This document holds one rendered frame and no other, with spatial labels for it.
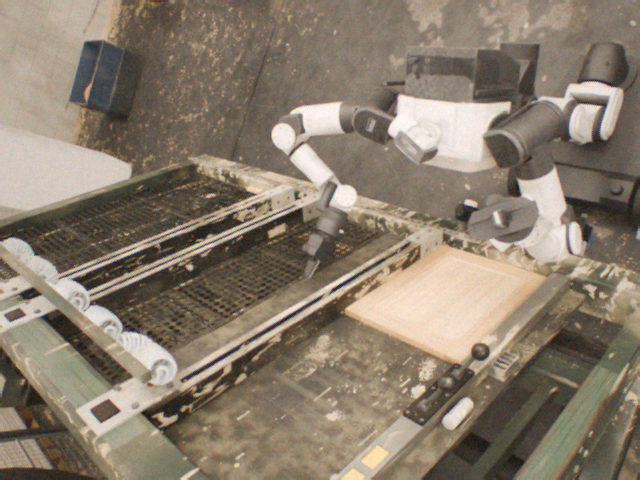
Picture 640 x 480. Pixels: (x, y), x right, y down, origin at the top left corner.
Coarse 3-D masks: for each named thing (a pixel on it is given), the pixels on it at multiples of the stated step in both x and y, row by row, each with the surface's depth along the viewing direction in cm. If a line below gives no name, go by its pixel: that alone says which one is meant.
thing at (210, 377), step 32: (384, 256) 162; (416, 256) 167; (352, 288) 147; (288, 320) 137; (320, 320) 141; (224, 352) 124; (256, 352) 126; (128, 384) 111; (192, 384) 115; (224, 384) 121; (128, 416) 102; (160, 416) 110
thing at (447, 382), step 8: (440, 376) 100; (448, 376) 99; (440, 384) 99; (448, 384) 98; (456, 384) 99; (440, 392) 102; (448, 392) 99; (424, 400) 107; (432, 400) 104; (416, 408) 107; (424, 408) 106
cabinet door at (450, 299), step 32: (448, 256) 170; (480, 256) 168; (384, 288) 155; (416, 288) 154; (448, 288) 153; (480, 288) 152; (512, 288) 151; (384, 320) 141; (416, 320) 140; (448, 320) 139; (480, 320) 138; (448, 352) 127
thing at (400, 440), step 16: (544, 288) 145; (560, 288) 145; (528, 304) 139; (544, 304) 138; (512, 320) 133; (528, 320) 132; (496, 336) 128; (512, 336) 127; (496, 352) 122; (480, 368) 118; (384, 432) 103; (400, 432) 103; (416, 432) 103; (368, 448) 100; (384, 448) 100; (400, 448) 99; (352, 464) 97; (384, 464) 96
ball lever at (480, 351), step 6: (480, 342) 107; (474, 348) 107; (480, 348) 106; (486, 348) 106; (474, 354) 106; (480, 354) 106; (486, 354) 106; (468, 360) 110; (474, 360) 109; (480, 360) 106; (462, 366) 112; (468, 366) 111; (456, 372) 114; (462, 372) 113
